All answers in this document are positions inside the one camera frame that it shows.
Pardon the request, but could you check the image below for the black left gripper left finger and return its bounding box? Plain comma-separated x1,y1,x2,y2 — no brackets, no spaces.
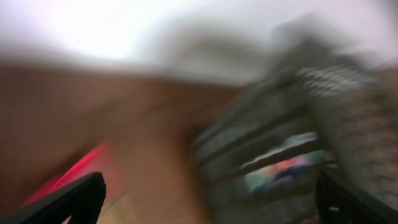
1,172,106,224

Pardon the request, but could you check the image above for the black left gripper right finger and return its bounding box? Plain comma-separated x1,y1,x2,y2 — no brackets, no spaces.
315,170,397,224

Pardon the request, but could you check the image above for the orange spaghetti packet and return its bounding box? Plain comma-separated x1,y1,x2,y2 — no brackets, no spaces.
21,142,137,224

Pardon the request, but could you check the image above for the Kleenex tissue multipack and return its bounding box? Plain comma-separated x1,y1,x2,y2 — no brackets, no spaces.
244,150,331,196

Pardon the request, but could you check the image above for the grey plastic basket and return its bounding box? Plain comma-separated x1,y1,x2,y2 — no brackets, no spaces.
192,16,397,223

